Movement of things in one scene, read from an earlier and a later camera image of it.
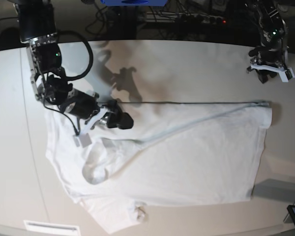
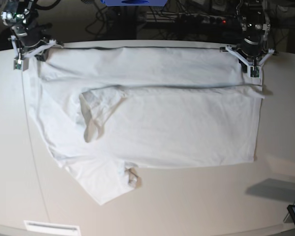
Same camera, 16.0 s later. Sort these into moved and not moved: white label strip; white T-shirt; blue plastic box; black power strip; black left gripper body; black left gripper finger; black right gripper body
Moved: white T-shirt; black left gripper body; black left gripper finger; black right gripper body
Not moved: black power strip; white label strip; blue plastic box
